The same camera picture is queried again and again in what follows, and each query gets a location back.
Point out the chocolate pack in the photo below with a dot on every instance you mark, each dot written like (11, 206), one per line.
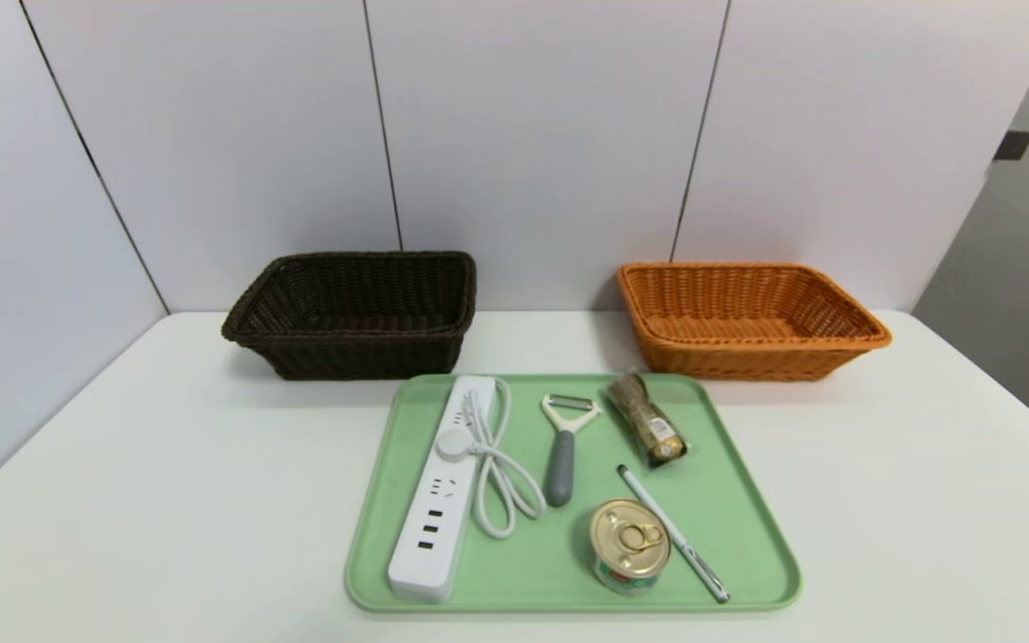
(644, 420)

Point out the tin can with gold lid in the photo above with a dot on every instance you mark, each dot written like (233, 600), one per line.
(629, 536)

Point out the white pen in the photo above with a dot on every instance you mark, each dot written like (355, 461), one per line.
(671, 531)

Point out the dark brown wicker basket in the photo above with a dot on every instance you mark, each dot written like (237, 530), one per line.
(345, 353)

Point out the orange wicker basket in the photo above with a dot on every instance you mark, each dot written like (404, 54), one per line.
(747, 357)

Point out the green plastic tray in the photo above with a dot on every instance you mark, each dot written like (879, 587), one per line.
(729, 500)

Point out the dark wall fixture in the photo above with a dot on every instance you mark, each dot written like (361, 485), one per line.
(1013, 145)

